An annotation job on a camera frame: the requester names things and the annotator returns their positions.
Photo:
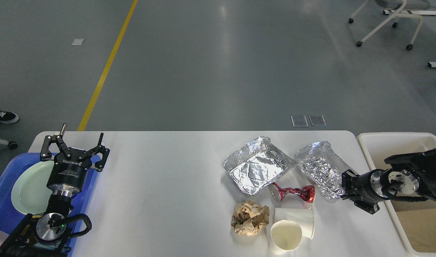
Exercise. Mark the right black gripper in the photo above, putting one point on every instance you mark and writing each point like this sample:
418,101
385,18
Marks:
369,188

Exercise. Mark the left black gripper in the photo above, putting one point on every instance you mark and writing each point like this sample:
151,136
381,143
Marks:
69,173

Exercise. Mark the aluminium foil sheet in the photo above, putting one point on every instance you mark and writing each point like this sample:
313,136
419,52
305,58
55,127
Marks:
322,166

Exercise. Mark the mint green plate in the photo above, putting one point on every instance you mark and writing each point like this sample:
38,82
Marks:
30,193

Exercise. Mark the brown paper bag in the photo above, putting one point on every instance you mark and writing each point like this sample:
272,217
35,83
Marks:
418,220

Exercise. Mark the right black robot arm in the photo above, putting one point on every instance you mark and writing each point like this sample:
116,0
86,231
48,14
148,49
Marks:
410,178

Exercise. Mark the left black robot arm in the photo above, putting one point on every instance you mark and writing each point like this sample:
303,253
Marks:
46,234

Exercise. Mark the crushed red can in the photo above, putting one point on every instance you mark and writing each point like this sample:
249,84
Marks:
306,193

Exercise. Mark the lying white paper cup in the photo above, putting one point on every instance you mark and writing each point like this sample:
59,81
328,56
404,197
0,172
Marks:
303,216

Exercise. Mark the white furniture leg with caster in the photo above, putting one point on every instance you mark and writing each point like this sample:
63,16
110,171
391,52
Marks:
10,144

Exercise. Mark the beige plastic bin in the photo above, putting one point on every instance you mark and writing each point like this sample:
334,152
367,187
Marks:
378,146

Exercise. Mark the right floor plate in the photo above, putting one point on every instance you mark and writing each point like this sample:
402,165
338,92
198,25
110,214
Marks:
317,120

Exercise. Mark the floor plate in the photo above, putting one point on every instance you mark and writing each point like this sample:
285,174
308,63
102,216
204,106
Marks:
317,120
299,121

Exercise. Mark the blue plastic tray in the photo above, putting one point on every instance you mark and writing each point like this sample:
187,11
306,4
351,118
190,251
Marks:
9,216

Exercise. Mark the person leg and shoe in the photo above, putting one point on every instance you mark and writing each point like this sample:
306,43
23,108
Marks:
8,117

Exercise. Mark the left floor plate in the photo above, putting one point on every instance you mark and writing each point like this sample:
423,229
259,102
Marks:
299,121

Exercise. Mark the square aluminium foil tray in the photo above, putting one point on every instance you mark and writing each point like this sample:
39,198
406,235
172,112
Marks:
257,164

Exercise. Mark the crumpled brown paper ball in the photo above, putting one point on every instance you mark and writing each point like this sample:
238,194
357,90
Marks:
248,218

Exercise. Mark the white floor label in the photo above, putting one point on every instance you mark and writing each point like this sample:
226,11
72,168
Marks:
77,42

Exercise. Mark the white rolling chair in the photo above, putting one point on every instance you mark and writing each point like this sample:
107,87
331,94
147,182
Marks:
404,9

